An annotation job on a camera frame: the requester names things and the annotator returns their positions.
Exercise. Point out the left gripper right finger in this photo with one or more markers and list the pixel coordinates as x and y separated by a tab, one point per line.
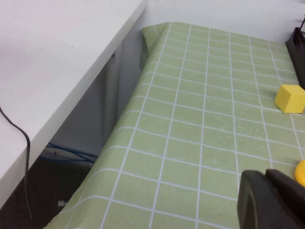
290	205

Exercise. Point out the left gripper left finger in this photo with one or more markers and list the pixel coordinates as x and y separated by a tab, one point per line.
255	202

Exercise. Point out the yellow rubber duck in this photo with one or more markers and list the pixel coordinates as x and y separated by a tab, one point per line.
301	171

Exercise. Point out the yellow foam cube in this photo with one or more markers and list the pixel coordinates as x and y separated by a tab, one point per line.
291	100

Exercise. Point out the green checkered tablecloth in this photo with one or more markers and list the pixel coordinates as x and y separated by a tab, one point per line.
190	119

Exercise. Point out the white side table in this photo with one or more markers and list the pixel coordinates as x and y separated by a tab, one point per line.
47	59

